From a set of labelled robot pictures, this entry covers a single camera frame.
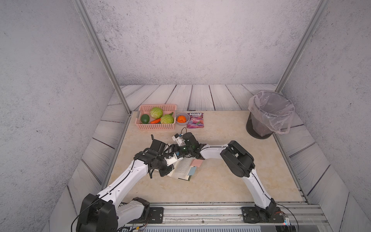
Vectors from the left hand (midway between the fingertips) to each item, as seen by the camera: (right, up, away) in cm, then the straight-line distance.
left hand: (173, 165), depth 82 cm
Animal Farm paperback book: (+4, -3, +2) cm, 5 cm away
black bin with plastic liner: (+64, +31, +18) cm, 74 cm away
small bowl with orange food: (+4, +27, +26) cm, 38 cm away
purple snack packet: (+14, +26, +30) cm, 42 cm away
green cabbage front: (-7, +27, +25) cm, 38 cm away
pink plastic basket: (-26, +35, +37) cm, 57 cm away
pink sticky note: (+13, +2, -2) cm, 14 cm away
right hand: (-5, +4, +6) cm, 9 cm away
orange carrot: (-16, +25, +29) cm, 42 cm away
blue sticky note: (+11, -2, -3) cm, 11 cm away
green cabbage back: (-16, +32, +29) cm, 46 cm away
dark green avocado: (-25, +27, +30) cm, 47 cm away
